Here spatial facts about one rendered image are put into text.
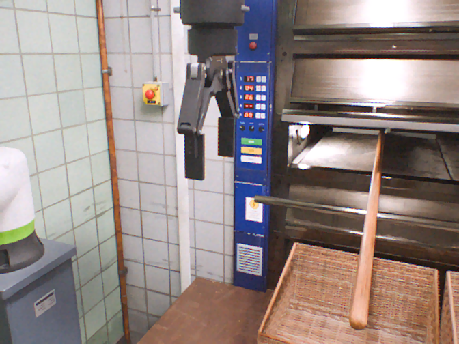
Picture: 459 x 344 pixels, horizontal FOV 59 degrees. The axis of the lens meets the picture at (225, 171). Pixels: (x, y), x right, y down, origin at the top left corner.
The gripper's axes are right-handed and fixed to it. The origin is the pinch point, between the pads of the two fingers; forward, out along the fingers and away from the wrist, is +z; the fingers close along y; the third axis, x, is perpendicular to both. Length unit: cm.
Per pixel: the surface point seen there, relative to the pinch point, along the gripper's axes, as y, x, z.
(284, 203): -63, 0, 31
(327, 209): -63, 14, 31
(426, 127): -85, 41, 7
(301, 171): -101, 0, 32
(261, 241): -98, -15, 65
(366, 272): -19.6, 26.5, 26.2
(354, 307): -6.9, 24.9, 26.3
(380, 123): -85, 27, 7
